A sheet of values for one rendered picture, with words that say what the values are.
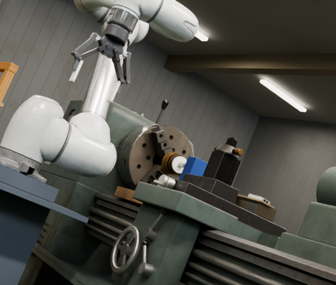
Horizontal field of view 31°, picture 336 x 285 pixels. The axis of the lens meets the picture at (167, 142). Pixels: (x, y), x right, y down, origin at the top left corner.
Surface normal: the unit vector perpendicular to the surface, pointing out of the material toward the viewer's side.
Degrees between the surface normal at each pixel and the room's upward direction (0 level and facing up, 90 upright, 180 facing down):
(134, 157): 90
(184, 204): 90
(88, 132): 65
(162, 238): 90
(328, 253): 90
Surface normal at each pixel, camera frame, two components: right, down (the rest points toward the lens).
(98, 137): 0.65, -0.28
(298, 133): -0.72, -0.40
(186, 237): 0.47, 0.05
